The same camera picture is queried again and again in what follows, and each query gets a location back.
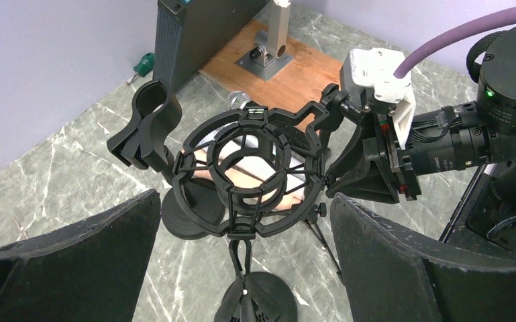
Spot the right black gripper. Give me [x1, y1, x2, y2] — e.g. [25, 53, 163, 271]
[325, 113, 421, 204]

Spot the metal bracket with tube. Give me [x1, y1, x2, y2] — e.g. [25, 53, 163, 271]
[236, 1, 294, 82]

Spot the white microphone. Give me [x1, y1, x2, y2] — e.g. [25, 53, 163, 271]
[219, 138, 305, 201]

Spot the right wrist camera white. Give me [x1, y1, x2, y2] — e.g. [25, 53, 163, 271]
[340, 48, 417, 150]

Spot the shock mount tripod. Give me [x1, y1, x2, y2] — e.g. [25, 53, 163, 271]
[173, 84, 370, 250]

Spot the blue network switch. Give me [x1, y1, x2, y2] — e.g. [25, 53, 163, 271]
[153, 0, 267, 92]

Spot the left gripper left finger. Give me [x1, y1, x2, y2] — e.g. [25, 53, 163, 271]
[0, 189, 160, 321]

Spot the wooden board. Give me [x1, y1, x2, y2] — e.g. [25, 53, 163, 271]
[199, 19, 342, 112]

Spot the green screwdriver handle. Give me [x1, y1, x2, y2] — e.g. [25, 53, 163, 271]
[126, 52, 155, 85]

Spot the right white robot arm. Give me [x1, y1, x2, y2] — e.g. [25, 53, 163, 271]
[326, 27, 516, 251]

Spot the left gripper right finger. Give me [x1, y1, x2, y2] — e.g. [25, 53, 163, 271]
[329, 194, 516, 321]

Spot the silver grey microphone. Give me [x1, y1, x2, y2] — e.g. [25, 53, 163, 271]
[236, 134, 260, 148]

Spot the pink microphone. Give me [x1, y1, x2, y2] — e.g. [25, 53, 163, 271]
[193, 148, 305, 212]

